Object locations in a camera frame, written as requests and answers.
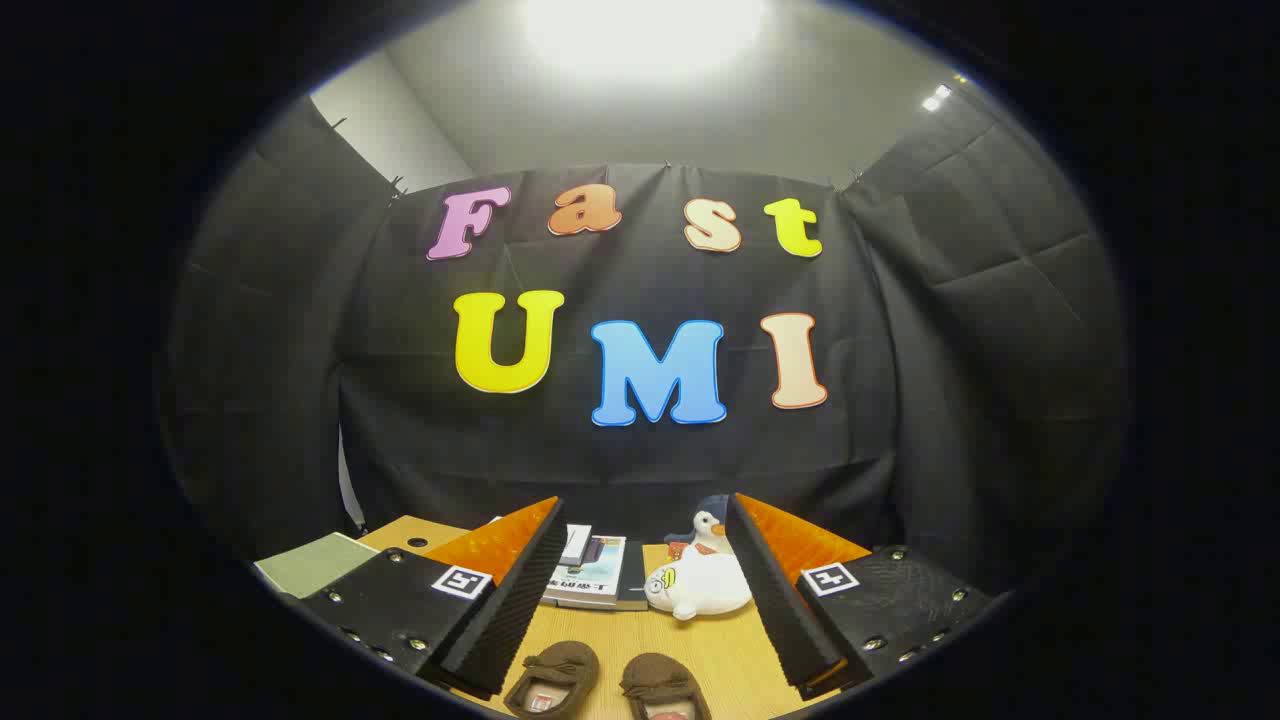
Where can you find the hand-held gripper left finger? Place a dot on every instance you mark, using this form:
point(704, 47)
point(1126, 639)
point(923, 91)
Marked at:
point(500, 610)

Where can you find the white round plush toy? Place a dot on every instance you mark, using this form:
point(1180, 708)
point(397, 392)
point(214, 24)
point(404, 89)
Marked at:
point(700, 585)

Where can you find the white book with blue picture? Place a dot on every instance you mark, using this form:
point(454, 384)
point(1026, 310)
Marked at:
point(575, 543)

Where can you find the penguin plush toy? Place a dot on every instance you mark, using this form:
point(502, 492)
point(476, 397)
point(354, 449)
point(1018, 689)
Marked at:
point(710, 525)

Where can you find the book with pale blue cover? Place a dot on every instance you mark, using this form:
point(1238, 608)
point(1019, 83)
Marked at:
point(590, 578)

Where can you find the dark cover book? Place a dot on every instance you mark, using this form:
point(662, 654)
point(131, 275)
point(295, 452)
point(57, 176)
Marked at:
point(633, 575)

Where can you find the green fabric storage box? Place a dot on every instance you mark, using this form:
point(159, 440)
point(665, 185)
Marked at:
point(315, 562)

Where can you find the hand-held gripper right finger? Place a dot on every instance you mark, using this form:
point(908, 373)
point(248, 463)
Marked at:
point(785, 610)

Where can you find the black backdrop cloth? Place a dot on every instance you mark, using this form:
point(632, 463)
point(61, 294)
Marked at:
point(640, 460)

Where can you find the brown fuzzy shoe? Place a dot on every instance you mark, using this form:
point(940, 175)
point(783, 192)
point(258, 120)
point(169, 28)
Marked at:
point(553, 672)
point(660, 678)

